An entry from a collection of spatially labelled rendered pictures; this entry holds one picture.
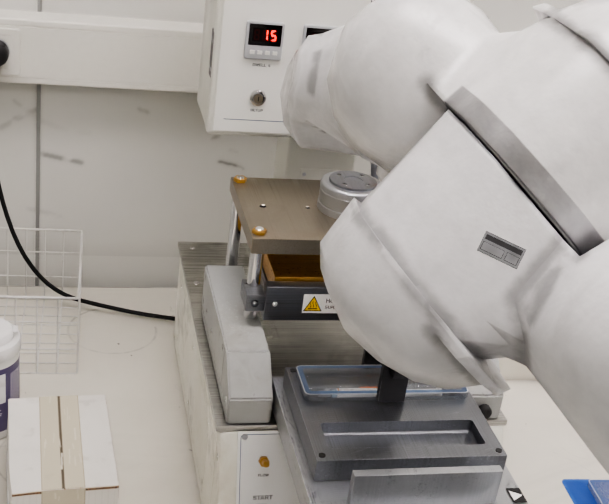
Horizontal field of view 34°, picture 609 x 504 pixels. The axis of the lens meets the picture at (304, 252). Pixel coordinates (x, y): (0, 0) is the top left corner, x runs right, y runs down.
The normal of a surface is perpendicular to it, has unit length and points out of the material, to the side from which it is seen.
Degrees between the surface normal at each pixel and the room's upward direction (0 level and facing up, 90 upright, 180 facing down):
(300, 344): 0
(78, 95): 90
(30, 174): 90
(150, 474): 0
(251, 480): 65
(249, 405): 90
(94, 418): 3
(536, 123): 59
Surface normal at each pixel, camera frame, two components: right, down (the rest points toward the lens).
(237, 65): 0.20, 0.45
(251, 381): 0.22, -0.38
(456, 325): -0.26, 0.31
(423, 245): -0.51, -0.09
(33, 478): 0.09, -0.89
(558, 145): -0.21, -0.13
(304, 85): -0.69, 0.19
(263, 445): 0.23, 0.04
